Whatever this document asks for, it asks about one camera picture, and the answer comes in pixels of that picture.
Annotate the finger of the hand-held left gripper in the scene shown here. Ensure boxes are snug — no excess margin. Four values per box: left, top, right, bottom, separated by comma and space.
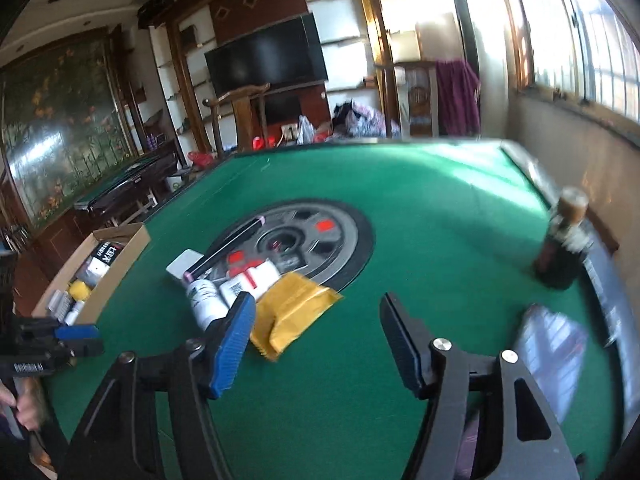
55, 324, 100, 342
62, 340, 105, 358

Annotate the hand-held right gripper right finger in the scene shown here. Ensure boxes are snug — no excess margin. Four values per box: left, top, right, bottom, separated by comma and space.
379, 291, 576, 480

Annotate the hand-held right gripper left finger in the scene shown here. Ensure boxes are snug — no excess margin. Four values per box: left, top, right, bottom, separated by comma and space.
60, 291, 257, 480

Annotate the long white box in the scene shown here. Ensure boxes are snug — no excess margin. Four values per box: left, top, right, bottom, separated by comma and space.
47, 291, 72, 318

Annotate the white labelled bottle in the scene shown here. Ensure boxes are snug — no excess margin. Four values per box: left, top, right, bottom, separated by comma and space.
186, 280, 226, 331
220, 280, 256, 311

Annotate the yellow padded envelope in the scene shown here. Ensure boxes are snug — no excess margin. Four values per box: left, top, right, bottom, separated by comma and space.
248, 272, 345, 362

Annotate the white tube red print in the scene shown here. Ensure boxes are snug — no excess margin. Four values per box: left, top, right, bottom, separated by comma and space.
245, 262, 280, 291

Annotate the black printed pouch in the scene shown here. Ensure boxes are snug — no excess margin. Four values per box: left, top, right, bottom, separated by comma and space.
92, 241, 125, 267

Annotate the white rounded square box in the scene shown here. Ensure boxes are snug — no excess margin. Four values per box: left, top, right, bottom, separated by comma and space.
166, 249, 206, 278

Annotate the black marker pen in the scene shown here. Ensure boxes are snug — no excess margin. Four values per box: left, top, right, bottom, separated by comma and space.
185, 215, 266, 281

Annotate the cardboard box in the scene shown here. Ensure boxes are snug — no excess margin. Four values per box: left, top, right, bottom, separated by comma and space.
32, 223, 152, 328

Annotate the person's left hand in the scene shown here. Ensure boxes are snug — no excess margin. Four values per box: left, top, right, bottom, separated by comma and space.
0, 377, 47, 431

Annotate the round table control panel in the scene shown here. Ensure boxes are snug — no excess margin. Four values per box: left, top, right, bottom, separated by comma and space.
205, 199, 375, 293

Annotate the dark green-topped game table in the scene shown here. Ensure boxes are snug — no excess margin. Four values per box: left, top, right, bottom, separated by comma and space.
74, 152, 181, 218

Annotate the dark brown bottle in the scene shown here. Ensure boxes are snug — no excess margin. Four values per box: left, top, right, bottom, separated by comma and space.
532, 187, 591, 291

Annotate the flower mural panel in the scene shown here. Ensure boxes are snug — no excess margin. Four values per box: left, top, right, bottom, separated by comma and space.
0, 35, 133, 233

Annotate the wooden chair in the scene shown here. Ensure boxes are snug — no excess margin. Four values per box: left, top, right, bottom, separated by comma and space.
207, 85, 271, 156
375, 60, 441, 138

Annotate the pile of clothes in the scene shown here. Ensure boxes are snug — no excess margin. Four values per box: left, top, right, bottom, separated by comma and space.
332, 101, 401, 138

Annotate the purple cloth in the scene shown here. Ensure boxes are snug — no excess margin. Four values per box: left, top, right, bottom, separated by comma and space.
435, 58, 481, 137

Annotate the black flat television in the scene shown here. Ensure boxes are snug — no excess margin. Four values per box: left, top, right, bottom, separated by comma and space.
204, 12, 328, 97

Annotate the window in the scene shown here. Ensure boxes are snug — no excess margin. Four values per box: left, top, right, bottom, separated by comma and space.
505, 0, 640, 123

